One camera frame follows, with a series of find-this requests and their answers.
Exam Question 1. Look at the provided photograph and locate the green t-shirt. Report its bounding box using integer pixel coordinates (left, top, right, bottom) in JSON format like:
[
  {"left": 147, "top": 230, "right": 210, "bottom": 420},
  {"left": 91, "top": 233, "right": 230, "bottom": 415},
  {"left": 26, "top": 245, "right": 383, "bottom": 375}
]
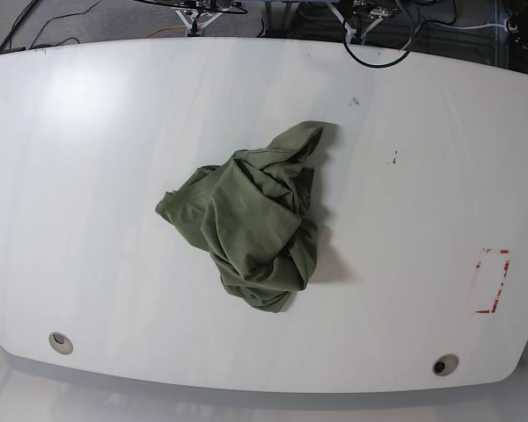
[{"left": 155, "top": 121, "right": 324, "bottom": 313}]

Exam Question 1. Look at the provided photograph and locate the red tape rectangle marking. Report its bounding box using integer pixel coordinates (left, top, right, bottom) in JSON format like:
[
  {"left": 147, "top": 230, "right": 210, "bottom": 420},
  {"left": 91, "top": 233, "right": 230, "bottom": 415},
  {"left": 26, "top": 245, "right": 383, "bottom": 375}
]
[{"left": 471, "top": 249, "right": 510, "bottom": 314}]

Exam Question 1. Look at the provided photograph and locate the yellow cable on floor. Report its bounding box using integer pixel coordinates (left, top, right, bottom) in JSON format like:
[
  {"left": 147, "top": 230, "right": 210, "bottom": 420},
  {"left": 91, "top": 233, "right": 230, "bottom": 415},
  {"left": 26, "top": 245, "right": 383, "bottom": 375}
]
[{"left": 145, "top": 21, "right": 190, "bottom": 40}]

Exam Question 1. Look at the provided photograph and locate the black cable loop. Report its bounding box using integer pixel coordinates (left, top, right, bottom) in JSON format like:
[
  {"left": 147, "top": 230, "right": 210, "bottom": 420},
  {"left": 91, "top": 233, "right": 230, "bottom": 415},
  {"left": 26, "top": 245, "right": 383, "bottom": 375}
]
[{"left": 342, "top": 19, "right": 411, "bottom": 69}]

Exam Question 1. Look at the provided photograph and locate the right table cable grommet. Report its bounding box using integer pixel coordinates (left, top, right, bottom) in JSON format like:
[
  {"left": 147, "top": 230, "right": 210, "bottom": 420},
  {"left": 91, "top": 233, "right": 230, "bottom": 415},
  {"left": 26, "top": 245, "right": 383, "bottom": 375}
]
[{"left": 432, "top": 354, "right": 459, "bottom": 377}]

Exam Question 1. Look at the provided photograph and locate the table cable grommet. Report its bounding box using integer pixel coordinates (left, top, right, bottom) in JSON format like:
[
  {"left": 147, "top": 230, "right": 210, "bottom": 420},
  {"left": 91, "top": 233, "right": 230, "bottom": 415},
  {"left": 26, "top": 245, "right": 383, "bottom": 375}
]
[
  {"left": 432, "top": 354, "right": 459, "bottom": 377},
  {"left": 48, "top": 332, "right": 74, "bottom": 355}
]

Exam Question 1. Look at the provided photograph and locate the left table cable grommet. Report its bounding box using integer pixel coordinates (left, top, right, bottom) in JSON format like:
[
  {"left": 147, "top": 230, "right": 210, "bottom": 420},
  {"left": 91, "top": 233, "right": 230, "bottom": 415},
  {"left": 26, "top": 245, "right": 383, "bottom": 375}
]
[{"left": 48, "top": 332, "right": 74, "bottom": 355}]

